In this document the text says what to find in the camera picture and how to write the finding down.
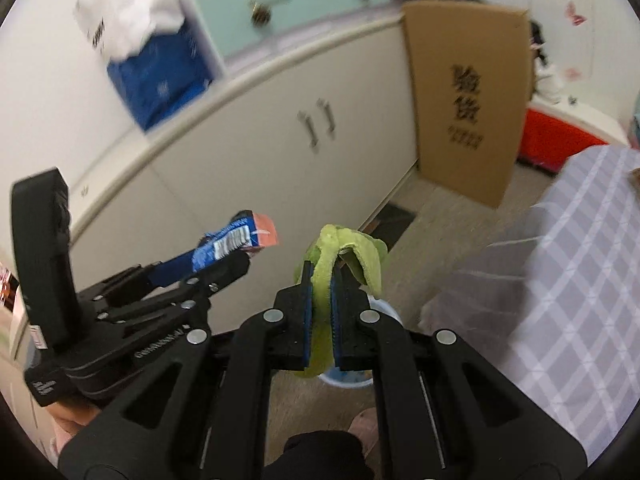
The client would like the long white low cabinet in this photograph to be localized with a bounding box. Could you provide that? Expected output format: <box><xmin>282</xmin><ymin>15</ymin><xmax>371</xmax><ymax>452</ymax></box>
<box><xmin>70</xmin><ymin>16</ymin><xmax>416</xmax><ymax>333</ymax></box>

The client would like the person's left hand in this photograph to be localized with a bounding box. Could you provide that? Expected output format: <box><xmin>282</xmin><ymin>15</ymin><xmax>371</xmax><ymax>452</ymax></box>
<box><xmin>46</xmin><ymin>398</ymin><xmax>101</xmax><ymax>442</ymax></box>

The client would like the white wardrobe with butterflies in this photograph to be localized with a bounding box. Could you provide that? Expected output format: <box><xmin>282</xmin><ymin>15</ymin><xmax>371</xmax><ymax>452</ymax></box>
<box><xmin>486</xmin><ymin>0</ymin><xmax>639</xmax><ymax>130</ymax></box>

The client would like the pink slipper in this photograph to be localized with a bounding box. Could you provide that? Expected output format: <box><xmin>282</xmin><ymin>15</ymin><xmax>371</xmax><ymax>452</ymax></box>
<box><xmin>347</xmin><ymin>408</ymin><xmax>378</xmax><ymax>457</ymax></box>

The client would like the tall brown cardboard box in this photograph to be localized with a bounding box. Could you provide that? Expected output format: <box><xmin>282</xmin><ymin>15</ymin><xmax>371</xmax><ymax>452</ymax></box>
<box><xmin>402</xmin><ymin>0</ymin><xmax>533</xmax><ymax>208</ymax></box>

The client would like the blue orange snack packet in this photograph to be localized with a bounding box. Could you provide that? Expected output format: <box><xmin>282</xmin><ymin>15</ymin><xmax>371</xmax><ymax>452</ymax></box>
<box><xmin>150</xmin><ymin>209</ymin><xmax>279</xmax><ymax>286</ymax></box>

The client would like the grey checked tablecloth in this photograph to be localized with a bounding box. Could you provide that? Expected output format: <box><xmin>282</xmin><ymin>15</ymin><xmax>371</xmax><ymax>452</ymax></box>
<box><xmin>420</xmin><ymin>145</ymin><xmax>640</xmax><ymax>462</ymax></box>

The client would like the red storage box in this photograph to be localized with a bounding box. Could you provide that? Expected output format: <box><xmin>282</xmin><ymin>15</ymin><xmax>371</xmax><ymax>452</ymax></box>
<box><xmin>518</xmin><ymin>110</ymin><xmax>606</xmax><ymax>174</ymax></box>

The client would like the white paper shopping bag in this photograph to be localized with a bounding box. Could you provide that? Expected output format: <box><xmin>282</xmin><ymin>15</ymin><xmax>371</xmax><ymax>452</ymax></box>
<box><xmin>73</xmin><ymin>0</ymin><xmax>184</xmax><ymax>63</ymax></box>

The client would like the white plastic bag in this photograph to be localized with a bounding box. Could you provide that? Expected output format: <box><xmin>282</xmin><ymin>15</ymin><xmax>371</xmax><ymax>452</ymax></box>
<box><xmin>534</xmin><ymin>58</ymin><xmax>564</xmax><ymax>105</ymax></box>

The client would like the blue plastic trash bin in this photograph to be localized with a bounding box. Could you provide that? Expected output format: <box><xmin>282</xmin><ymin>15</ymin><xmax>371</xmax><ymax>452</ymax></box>
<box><xmin>318</xmin><ymin>295</ymin><xmax>404</xmax><ymax>390</ymax></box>

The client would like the blue paper bag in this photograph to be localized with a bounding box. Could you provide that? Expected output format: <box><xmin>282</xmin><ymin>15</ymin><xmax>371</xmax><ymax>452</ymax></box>
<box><xmin>106</xmin><ymin>24</ymin><xmax>214</xmax><ymax>131</ymax></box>

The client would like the green leaf shaped cloth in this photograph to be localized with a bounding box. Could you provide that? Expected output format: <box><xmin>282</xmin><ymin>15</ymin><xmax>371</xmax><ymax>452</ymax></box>
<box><xmin>295</xmin><ymin>224</ymin><xmax>388</xmax><ymax>379</ymax></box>

